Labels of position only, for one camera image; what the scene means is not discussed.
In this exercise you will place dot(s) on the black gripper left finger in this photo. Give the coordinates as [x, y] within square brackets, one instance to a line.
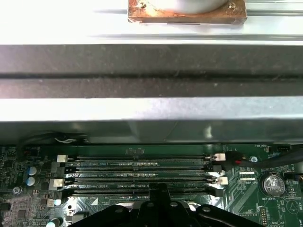
[154, 212]

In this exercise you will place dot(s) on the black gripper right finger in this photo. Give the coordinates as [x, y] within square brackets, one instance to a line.
[165, 212]

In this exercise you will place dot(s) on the RAM slot black latches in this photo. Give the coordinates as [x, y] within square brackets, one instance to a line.
[177, 169]
[189, 192]

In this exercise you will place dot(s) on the RAM slot white latches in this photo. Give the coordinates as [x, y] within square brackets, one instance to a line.
[165, 158]
[184, 181]

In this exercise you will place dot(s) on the green motherboard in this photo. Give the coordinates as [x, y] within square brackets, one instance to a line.
[236, 208]

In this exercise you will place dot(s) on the silver motherboard screw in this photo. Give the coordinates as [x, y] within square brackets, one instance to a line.
[16, 189]
[254, 159]

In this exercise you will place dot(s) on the silver coin battery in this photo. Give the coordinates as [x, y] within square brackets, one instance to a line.
[273, 185]

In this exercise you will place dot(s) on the blue top capacitor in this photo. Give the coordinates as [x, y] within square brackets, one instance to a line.
[30, 181]
[32, 170]

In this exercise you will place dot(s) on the black open PC case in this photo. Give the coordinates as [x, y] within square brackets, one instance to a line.
[142, 82]

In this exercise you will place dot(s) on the brown square mounting plate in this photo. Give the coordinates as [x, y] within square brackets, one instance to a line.
[189, 17]

